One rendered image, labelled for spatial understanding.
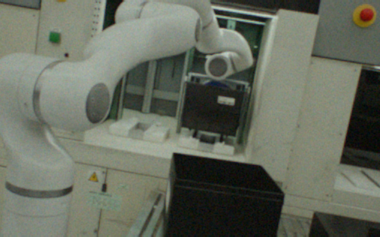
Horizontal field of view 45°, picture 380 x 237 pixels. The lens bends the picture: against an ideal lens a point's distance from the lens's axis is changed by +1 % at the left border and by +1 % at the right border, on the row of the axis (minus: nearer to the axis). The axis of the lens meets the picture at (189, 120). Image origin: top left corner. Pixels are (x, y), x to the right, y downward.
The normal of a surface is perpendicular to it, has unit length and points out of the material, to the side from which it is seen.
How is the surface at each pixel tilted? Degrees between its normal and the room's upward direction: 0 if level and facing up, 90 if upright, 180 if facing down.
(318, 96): 90
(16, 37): 90
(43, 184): 89
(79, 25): 90
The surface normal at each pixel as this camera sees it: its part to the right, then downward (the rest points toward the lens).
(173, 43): 0.40, 0.55
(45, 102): -0.44, 0.20
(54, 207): 0.70, 0.23
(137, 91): -0.08, 0.15
